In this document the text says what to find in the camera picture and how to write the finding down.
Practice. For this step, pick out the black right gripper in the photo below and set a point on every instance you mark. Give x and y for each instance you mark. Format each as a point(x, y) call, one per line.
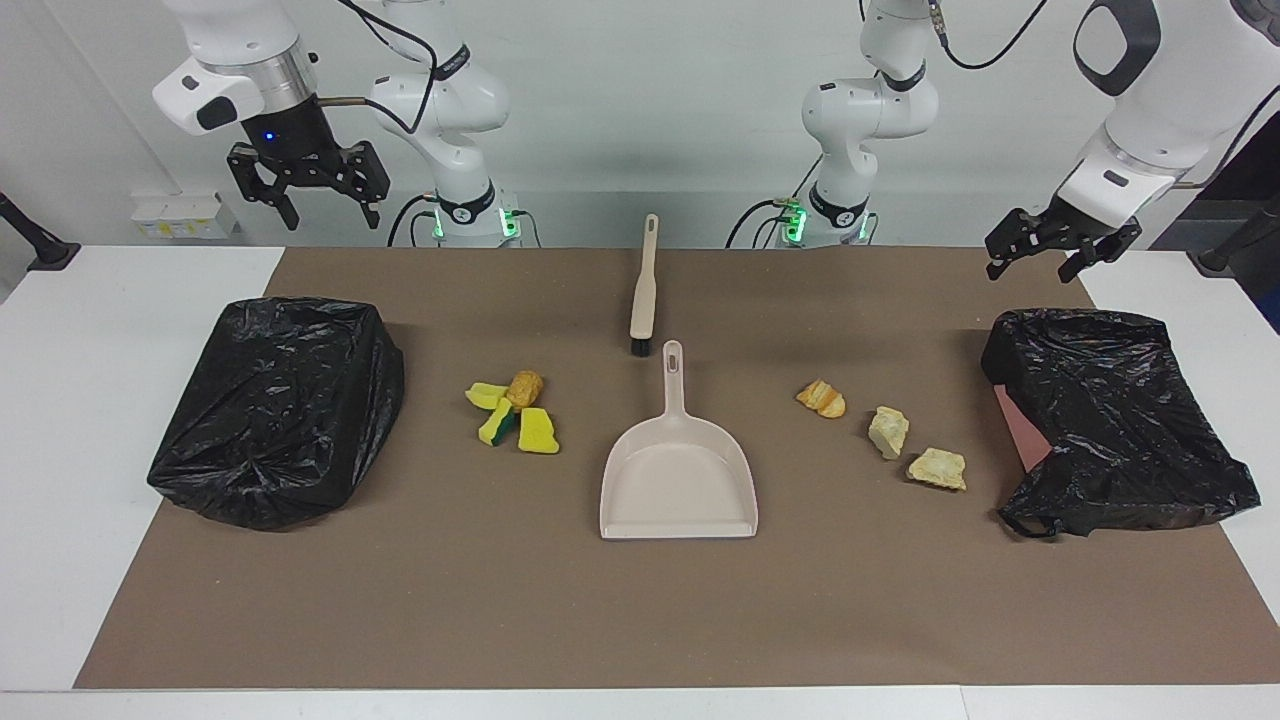
point(295, 140)

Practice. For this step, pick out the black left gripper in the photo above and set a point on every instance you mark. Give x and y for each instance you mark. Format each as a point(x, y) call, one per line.
point(1085, 237)

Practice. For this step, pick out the pale bread chunk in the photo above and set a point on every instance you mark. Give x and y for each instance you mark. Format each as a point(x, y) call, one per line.
point(888, 432)

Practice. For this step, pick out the pale bread piece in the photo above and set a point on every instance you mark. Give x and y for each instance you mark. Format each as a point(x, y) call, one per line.
point(938, 468)

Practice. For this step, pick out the orange crust bread piece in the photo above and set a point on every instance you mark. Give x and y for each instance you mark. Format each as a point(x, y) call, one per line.
point(822, 400)

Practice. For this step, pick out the brown scrubber lump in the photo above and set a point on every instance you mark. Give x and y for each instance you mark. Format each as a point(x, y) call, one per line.
point(525, 387)

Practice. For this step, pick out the yellow green sponge piece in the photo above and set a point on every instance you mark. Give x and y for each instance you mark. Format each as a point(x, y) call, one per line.
point(495, 425)

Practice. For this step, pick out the thick yellow sponge piece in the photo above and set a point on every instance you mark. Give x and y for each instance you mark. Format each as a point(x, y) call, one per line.
point(538, 432)

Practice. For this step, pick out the beige hand brush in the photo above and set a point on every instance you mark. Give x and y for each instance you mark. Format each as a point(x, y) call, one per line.
point(645, 290)

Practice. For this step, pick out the beige plastic dustpan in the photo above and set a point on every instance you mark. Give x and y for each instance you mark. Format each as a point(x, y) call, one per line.
point(680, 480)

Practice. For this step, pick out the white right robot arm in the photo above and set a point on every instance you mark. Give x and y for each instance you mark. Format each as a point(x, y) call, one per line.
point(450, 100)

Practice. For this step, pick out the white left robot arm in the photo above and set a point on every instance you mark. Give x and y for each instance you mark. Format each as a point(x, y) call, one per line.
point(870, 110)

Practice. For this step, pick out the loose black trash bag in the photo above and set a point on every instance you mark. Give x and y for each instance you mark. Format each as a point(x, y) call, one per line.
point(1120, 420)

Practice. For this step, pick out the pink bin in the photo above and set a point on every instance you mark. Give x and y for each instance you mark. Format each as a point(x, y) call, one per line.
point(1020, 435)

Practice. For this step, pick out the black bag lined bin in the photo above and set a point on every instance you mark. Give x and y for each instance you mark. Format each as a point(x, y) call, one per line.
point(280, 400)

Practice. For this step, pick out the dark grey stand pole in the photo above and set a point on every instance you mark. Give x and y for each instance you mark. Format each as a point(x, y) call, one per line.
point(1215, 260)

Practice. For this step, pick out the dark background panel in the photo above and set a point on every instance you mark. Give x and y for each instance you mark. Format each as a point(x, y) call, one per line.
point(1265, 180)

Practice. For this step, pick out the black stand with foot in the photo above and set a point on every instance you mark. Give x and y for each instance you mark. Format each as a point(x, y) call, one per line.
point(45, 252)

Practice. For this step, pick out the brown table mat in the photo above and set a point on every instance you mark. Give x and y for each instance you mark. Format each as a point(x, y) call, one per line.
point(640, 600)

